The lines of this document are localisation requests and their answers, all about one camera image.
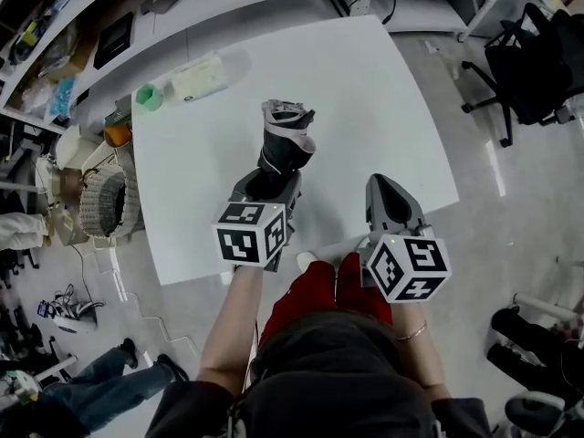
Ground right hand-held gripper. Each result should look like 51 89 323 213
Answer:
360 173 453 304

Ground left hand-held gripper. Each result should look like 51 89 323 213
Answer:
212 168 304 274

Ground black and white garment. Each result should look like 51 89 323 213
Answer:
253 99 318 200

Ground person's left forearm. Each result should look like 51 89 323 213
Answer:
195 266 264 396

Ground person's right forearm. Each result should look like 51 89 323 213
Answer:
391 298 451 401

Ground white table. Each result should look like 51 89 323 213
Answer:
130 15 460 287

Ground person's red trousers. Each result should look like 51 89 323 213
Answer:
259 252 393 344

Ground pale green tissue packet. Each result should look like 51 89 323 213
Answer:
163 52 229 104

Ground green cup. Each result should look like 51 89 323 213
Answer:
135 83 164 112

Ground orange container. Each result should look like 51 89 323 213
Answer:
103 123 133 148

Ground grey wicker basket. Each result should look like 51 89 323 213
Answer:
79 162 142 239

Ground white shelf unit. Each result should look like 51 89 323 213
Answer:
0 0 361 136

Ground white metal tube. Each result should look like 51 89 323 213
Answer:
513 292 580 318

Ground person's black shirt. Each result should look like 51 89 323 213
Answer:
145 310 494 438

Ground black office chair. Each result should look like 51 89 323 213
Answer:
460 2 584 148

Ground white metal rack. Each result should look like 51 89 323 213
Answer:
387 0 521 43

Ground white plastic container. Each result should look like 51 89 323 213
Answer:
54 123 106 168

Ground black flat tray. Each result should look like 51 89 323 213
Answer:
93 11 136 71

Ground grey flat pouch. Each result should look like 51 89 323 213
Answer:
140 0 181 16

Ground blue plastic packet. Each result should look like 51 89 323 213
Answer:
49 78 77 116

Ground brown cardboard box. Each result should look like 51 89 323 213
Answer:
38 38 95 81

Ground white round robot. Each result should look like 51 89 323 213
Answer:
37 285 104 335

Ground clear plastic bag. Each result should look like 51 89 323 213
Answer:
20 82 56 118

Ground yellow and black tool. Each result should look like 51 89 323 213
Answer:
20 18 40 47

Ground thin metal bracelet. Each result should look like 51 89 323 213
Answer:
394 319 429 342

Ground white power cable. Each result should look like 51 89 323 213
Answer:
93 239 202 360

